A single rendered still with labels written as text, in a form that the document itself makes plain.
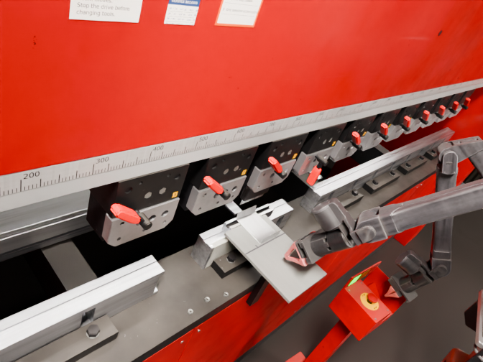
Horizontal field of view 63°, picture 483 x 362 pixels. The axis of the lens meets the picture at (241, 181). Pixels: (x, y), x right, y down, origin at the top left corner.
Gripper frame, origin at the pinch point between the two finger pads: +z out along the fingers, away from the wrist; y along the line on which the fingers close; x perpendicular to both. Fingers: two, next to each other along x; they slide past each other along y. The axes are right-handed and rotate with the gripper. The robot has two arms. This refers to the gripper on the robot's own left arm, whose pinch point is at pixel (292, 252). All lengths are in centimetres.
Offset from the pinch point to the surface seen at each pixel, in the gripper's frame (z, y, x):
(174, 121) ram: -28, 43, -33
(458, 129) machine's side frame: 12, -214, -10
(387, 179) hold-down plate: 17, -102, -3
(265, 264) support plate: 4.3, 7.5, -0.4
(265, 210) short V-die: 12.1, -9.2, -13.7
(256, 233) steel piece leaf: 8.9, 1.7, -8.7
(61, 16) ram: -42, 62, -41
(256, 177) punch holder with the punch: -9.6, 11.2, -22.5
